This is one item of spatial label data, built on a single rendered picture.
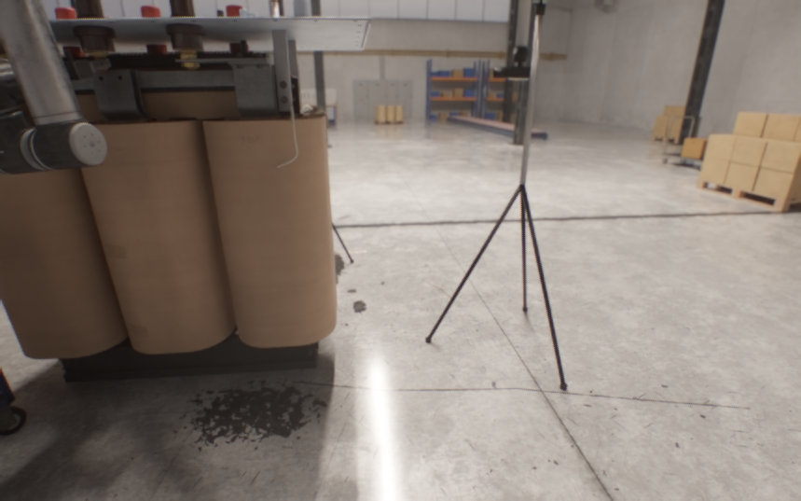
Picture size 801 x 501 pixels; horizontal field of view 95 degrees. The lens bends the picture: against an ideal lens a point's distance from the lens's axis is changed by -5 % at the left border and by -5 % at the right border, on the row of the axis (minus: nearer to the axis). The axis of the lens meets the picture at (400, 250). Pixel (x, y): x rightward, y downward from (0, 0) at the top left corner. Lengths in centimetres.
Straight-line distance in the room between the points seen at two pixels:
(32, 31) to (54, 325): 111
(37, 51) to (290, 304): 102
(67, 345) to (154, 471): 63
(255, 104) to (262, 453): 119
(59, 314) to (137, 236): 47
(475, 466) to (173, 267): 127
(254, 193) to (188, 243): 32
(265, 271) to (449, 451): 92
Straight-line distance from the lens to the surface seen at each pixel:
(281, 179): 141
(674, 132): 1430
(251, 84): 144
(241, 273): 157
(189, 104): 160
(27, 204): 179
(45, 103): 123
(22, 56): 123
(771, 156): 625
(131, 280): 171
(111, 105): 160
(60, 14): 214
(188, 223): 158
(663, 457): 175
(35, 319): 198
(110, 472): 174
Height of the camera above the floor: 115
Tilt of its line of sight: 22 degrees down
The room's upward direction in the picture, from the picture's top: straight up
